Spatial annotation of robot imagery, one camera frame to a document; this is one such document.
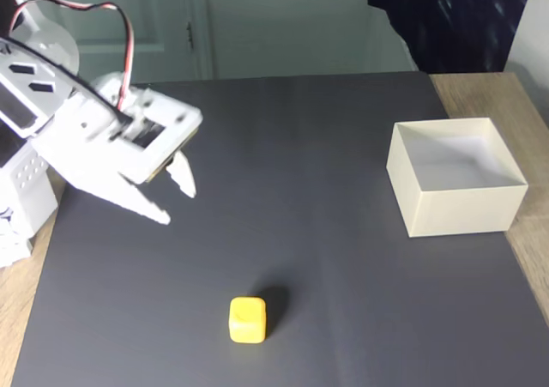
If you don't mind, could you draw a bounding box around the white camera mount frame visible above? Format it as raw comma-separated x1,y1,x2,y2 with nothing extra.
114,87,203,185

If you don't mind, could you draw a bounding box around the dark hanging cloth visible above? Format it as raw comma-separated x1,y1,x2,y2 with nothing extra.
367,0,537,74

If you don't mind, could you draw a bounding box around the red white black servo cable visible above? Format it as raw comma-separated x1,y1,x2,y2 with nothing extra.
8,0,135,114

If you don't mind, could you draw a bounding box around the yellow cube block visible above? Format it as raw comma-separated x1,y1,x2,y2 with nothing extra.
228,295,268,344

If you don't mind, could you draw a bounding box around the dark grey table mat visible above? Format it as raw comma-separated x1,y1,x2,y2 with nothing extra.
10,71,549,387

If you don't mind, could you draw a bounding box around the white open box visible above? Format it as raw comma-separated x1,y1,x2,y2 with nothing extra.
385,117,529,239

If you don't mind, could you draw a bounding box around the black camera cable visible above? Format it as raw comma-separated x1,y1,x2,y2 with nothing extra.
0,37,135,127

